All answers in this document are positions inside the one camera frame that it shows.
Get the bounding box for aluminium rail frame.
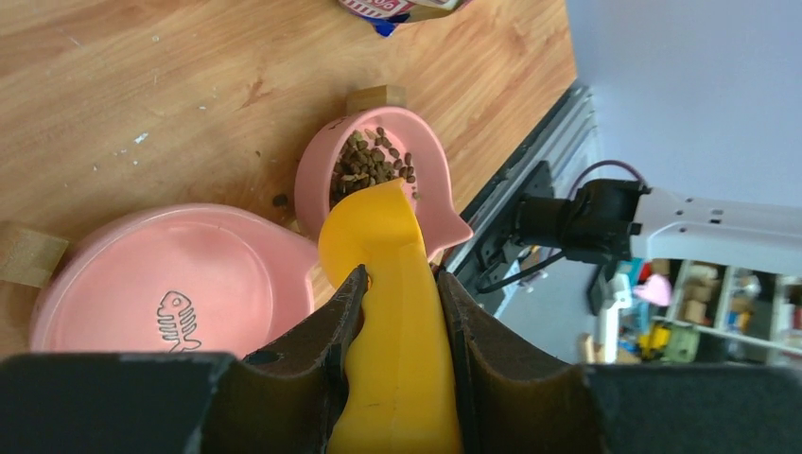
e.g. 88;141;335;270
441;83;597;272

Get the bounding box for cluttered background shelf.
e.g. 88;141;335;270
579;258;801;369

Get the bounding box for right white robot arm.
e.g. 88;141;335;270
513;179;801;277

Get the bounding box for pink pet bowl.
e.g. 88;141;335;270
294;85;473;258
1;204;318;357

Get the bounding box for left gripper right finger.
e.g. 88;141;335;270
437;272;801;453

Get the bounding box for brown kibble in right bowl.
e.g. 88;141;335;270
329;127;417;206

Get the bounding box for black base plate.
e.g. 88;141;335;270
451;163;554;318

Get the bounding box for right pink pet bowl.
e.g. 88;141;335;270
294;85;473;258

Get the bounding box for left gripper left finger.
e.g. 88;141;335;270
1;267;369;453

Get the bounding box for pink blue pet food bag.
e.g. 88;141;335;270
338;0;471;37

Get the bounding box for left pink pet bowl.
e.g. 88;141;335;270
1;204;318;357

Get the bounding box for yellow plastic scoop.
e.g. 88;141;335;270
318;180;462;453

